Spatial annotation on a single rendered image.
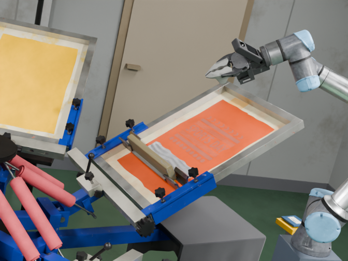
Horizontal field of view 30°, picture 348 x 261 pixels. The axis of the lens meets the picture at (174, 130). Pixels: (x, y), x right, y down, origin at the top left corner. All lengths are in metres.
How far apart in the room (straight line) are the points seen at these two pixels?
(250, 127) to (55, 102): 1.00
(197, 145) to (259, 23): 3.16
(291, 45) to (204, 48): 3.62
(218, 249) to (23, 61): 1.41
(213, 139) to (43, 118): 0.86
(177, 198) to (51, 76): 1.16
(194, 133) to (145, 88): 2.74
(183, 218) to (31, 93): 0.99
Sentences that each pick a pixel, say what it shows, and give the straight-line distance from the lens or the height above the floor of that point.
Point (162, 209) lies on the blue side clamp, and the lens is 2.54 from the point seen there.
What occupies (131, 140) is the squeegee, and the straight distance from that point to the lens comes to 2.87.
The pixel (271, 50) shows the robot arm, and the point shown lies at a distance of 2.13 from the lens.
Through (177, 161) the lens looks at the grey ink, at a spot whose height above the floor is 1.26.
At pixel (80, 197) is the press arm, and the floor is 1.09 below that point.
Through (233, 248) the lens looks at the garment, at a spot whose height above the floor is 0.91.
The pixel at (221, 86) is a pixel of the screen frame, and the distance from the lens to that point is 3.19.
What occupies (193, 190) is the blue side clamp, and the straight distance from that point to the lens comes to 2.58.
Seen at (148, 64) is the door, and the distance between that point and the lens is 5.61.
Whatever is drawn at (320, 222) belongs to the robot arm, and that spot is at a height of 1.39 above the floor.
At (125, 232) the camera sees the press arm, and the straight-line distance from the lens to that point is 2.86.
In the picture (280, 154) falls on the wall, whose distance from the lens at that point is 6.42.
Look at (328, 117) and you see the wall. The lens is 6.52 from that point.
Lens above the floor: 2.20
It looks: 17 degrees down
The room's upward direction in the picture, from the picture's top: 13 degrees clockwise
